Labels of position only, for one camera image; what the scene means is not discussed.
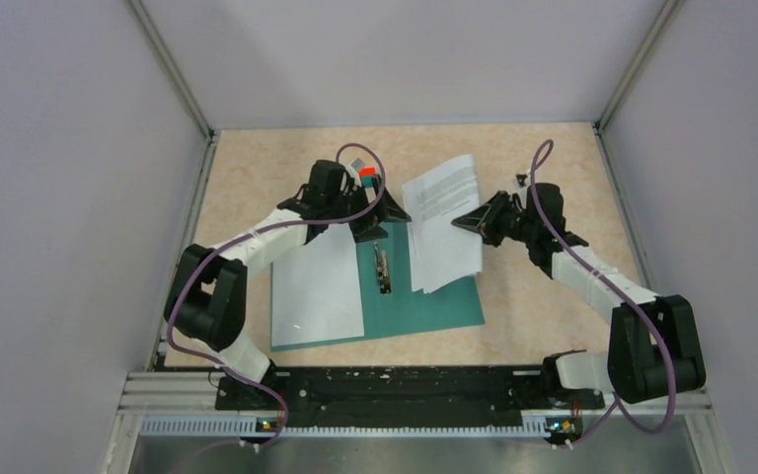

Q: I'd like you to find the aluminium frame rail front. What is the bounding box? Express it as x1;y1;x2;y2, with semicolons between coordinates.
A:
116;369;714;439

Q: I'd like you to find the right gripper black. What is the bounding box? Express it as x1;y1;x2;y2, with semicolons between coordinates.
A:
452;191;538;248

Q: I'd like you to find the silver folder clip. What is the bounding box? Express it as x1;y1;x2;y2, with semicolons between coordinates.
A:
373;242;392;294

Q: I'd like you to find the green file folder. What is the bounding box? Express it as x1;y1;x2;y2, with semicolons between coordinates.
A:
286;223;485;351

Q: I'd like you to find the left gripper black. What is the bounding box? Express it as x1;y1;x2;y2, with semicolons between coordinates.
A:
327;174;411;242

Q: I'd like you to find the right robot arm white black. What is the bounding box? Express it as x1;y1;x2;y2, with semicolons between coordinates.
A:
452;183;707;407

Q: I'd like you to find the left aluminium corner post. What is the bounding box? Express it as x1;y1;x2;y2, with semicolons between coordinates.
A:
124;0;215;140

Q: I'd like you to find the aluminium corner post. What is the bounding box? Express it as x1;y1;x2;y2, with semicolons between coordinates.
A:
594;0;685;136
124;0;215;140

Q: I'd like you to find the red block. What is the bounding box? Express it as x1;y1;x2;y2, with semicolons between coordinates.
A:
359;167;376;182

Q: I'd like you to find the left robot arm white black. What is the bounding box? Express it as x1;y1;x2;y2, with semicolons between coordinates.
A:
164;160;411;408

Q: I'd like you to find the printed white paper sheet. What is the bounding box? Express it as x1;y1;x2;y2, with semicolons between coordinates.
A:
402;154;483;293

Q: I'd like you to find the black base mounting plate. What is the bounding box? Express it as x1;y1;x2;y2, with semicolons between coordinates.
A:
215;365;605;429

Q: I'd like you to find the right aluminium corner post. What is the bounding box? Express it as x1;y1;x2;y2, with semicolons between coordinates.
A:
594;0;685;136

